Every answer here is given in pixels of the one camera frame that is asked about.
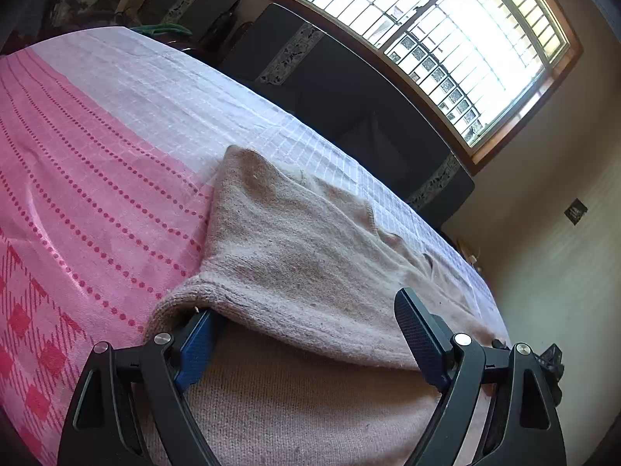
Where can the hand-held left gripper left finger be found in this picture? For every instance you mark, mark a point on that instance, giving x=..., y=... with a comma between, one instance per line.
x=196, y=349

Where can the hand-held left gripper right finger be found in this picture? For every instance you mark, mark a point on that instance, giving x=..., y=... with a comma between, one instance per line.
x=419, y=335

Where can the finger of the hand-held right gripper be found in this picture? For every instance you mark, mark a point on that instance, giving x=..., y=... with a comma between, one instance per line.
x=553, y=361

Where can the beige knit sweater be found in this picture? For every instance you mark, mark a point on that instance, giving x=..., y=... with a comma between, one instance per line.
x=301, y=252

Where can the round wooden side table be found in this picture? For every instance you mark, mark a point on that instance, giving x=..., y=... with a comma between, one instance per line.
x=471, y=255

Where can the pink and white checked blanket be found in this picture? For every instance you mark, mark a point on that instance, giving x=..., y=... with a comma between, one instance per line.
x=97, y=179

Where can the dark sofa with patterned trim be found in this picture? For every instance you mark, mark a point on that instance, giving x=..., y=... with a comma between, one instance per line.
x=339, y=92

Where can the large barred window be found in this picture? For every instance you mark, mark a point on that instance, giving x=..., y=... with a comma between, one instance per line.
x=451, y=24

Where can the dark cushioned chair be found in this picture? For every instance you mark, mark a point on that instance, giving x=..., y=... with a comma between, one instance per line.
x=194, y=0

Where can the dark square wall plate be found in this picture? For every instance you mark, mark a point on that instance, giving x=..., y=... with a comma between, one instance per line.
x=576, y=211

